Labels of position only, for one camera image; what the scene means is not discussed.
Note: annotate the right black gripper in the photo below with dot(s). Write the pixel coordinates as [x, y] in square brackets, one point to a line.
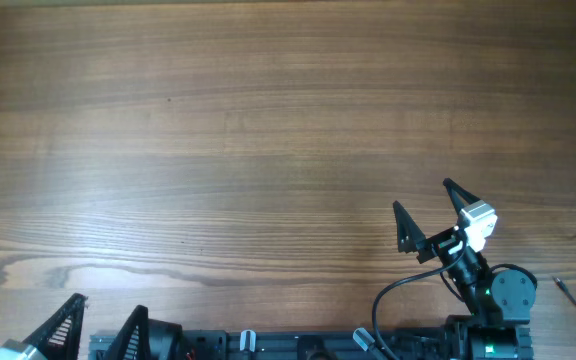
[438, 242]

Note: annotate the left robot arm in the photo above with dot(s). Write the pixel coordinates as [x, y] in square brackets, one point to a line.
[164, 340]

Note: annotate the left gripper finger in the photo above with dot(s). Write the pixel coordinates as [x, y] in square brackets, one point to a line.
[132, 340]
[58, 338]

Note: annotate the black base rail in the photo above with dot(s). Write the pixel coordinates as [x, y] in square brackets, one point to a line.
[318, 344]

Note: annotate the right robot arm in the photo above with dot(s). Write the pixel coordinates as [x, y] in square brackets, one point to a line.
[499, 298]

